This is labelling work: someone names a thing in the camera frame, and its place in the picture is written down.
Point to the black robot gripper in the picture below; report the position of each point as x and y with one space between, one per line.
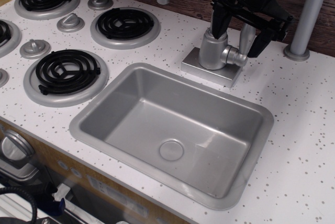
265 15

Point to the silver faucet lever handle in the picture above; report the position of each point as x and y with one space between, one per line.
239 57

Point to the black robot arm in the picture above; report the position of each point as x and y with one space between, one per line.
265 15

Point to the silver toy faucet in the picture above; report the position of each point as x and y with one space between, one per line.
205 62

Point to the grey support pole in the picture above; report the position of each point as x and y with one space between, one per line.
298 49

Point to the back right stove burner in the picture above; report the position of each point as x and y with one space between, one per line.
125 28

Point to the grey plastic sink basin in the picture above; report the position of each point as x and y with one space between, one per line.
201 142

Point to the silver knob top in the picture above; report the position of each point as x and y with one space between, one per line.
99 4

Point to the silver knob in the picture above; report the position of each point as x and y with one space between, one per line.
35 49
99 4
70 23

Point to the silver knob middle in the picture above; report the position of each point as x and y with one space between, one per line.
70 23

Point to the front right stove burner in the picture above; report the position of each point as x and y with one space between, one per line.
65 78

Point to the back left stove burner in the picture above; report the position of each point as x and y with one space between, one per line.
44 9

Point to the silver knob lower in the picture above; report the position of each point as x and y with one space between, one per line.
35 49

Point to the left edge stove burner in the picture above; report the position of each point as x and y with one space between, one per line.
10 37

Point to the silver knob left edge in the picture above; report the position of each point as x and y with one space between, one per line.
4 77

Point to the silver oven dial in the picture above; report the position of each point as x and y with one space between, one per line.
15 149

